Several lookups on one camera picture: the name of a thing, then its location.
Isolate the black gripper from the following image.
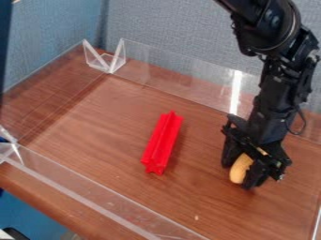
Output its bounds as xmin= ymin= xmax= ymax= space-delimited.
xmin=221 ymin=113 xmax=292 ymax=189

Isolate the yellow toy corn cob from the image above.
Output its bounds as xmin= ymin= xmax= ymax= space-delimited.
xmin=230 ymin=154 xmax=253 ymax=184

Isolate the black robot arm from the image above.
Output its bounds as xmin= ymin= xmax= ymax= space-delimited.
xmin=214 ymin=0 xmax=320 ymax=189

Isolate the red star-shaped plastic block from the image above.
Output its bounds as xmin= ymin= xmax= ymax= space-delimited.
xmin=140 ymin=111 xmax=183 ymax=175

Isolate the black cable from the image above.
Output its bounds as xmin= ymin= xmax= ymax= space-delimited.
xmin=285 ymin=106 xmax=309 ymax=136

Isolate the clear acrylic back wall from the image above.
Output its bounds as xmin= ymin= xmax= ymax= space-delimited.
xmin=115 ymin=39 xmax=321 ymax=144

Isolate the clear acrylic wall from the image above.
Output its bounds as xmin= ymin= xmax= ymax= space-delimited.
xmin=5 ymin=145 xmax=210 ymax=240
xmin=115 ymin=39 xmax=321 ymax=144

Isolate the clear acrylic front wall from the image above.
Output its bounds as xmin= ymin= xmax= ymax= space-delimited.
xmin=5 ymin=145 xmax=210 ymax=240

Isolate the clear acrylic corner bracket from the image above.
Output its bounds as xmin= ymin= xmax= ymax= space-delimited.
xmin=83 ymin=39 xmax=127 ymax=74

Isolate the clear acrylic left bracket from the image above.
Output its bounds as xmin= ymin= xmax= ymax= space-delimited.
xmin=0 ymin=125 xmax=24 ymax=164

